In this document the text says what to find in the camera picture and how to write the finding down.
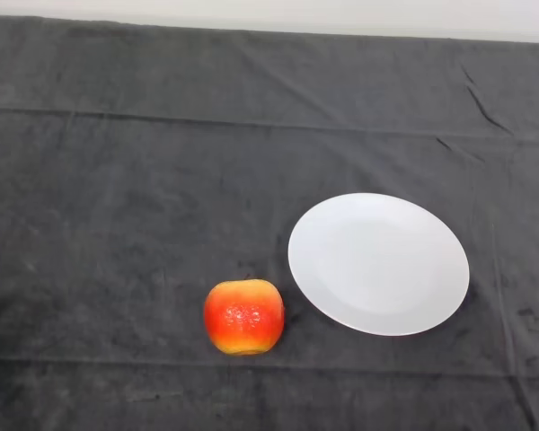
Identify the red yellow apple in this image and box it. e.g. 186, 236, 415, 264
203, 278, 287, 357

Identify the white round plate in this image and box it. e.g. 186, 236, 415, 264
287, 192, 471, 337

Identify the dark grey table cloth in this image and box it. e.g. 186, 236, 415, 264
0, 15, 539, 431

